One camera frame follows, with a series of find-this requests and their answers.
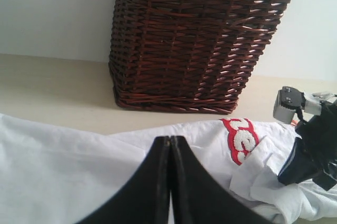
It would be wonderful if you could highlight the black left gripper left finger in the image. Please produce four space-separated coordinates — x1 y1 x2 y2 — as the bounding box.
79 137 171 224

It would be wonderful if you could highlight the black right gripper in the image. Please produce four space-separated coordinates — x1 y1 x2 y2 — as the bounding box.
277 101 336 191

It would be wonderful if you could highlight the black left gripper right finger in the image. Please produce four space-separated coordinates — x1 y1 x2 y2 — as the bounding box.
170 136 266 224

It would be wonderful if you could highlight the white t-shirt red lettering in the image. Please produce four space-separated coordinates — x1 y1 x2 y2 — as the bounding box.
1 115 336 223

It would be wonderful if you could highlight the dark red wicker basket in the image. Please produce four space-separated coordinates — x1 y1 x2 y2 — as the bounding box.
108 0 291 115

